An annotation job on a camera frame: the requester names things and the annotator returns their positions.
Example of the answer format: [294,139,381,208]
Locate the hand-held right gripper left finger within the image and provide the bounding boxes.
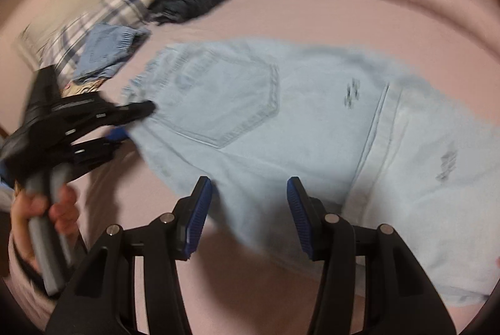
[45,176,214,335]

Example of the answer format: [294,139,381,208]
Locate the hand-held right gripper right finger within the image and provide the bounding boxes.
[286,176,458,335]

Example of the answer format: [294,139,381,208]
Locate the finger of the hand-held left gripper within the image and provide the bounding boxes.
[70,126,132,176]
[51,95,157,139]

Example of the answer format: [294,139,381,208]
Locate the light blue strawberry pants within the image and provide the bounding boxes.
[121,38,500,307]

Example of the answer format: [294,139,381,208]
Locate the person's left forearm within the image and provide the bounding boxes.
[6,234,59,332]

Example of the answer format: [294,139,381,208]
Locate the person's left hand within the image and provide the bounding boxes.
[10,185,81,273]

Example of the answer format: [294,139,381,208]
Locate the cartoon printed cloth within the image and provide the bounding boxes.
[64,78,107,98]

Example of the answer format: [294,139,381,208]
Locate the blue denim shorts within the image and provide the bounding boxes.
[72,23,151,84]

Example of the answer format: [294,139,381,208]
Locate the plaid pillow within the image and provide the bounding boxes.
[37,0,181,83]

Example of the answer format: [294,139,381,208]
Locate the beige headboard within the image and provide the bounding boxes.
[16,0,131,64]

